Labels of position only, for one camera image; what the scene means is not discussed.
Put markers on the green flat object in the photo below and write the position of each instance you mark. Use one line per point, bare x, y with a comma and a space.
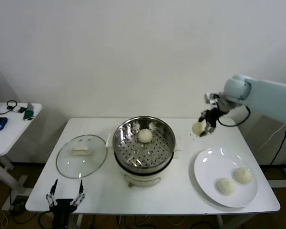
29, 112

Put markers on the white round plate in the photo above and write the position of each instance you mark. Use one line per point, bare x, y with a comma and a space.
209, 167

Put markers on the white electric cooker base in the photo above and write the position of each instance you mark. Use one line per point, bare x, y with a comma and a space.
140, 177

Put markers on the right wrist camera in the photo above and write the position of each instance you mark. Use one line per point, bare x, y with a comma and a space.
211, 98

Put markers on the steel steamer basket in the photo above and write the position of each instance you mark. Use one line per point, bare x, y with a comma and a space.
157, 152

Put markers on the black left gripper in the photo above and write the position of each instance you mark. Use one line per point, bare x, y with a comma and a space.
61, 208

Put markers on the small white adapter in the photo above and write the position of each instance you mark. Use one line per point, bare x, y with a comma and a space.
15, 109

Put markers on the white side table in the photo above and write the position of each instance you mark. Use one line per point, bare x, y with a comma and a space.
4, 143

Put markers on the white steamed baozi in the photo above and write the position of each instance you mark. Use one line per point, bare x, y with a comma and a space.
145, 135
197, 128
226, 186
243, 175

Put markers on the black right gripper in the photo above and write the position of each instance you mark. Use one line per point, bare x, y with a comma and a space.
214, 114

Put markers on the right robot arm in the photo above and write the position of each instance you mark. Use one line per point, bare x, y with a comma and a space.
264, 95

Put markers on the white stand frame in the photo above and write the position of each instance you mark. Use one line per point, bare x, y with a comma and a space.
282, 183

